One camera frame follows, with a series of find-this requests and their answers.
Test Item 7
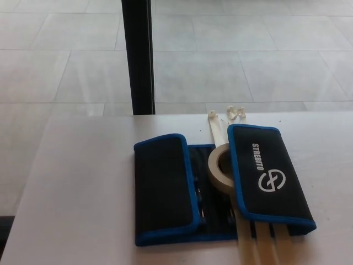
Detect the black toolkit cover blue trim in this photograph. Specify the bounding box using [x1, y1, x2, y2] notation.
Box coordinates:
[133, 123, 317, 247]

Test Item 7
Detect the beige masking tape roll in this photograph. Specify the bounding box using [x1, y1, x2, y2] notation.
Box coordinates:
[207, 143, 236, 195]

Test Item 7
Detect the black furniture piece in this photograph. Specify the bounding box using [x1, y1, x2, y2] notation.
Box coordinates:
[0, 214, 16, 244]

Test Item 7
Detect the black vertical post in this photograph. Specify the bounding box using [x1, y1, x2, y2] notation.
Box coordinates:
[121, 0, 157, 115]

